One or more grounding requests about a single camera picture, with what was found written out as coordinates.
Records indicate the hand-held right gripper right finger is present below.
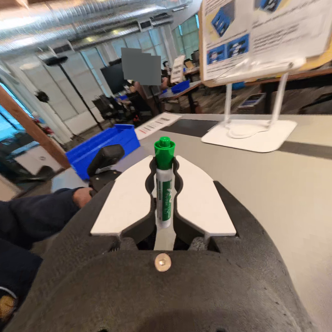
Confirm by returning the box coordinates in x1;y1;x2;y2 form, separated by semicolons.
174;156;237;237

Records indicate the black computer monitor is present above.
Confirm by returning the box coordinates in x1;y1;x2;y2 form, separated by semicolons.
100;62;127;94

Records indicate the green marker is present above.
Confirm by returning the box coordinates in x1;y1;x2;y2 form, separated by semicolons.
154;137;177;229

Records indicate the small smartphone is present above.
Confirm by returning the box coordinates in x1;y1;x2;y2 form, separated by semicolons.
238;93;266;110

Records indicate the silver air duct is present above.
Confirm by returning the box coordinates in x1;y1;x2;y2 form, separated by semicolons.
0;0;203;57

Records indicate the person's left forearm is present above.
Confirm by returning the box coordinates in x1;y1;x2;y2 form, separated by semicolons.
0;188;81;249

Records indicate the black office chair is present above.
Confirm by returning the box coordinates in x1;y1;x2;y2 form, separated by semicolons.
93;96;130;122

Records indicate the small printed table sign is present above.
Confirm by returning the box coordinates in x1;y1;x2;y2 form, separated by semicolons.
170;55;186;84

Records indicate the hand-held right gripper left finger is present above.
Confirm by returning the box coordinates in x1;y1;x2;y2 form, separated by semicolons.
91;155;156;237

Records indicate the small blue bin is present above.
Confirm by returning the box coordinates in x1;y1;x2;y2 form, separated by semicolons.
171;80;191;95

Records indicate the printed paper sheet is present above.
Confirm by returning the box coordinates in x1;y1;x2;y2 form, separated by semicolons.
134;112;182;140

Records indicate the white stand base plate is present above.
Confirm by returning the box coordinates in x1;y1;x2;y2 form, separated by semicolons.
199;0;332;153

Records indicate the large blue plastic bin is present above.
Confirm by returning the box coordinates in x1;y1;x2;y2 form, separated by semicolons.
67;124;140;181

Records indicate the person's left hand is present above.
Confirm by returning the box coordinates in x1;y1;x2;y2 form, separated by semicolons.
73;187;95;209

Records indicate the black floor lamp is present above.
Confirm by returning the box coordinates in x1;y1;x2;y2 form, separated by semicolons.
46;56;104;130

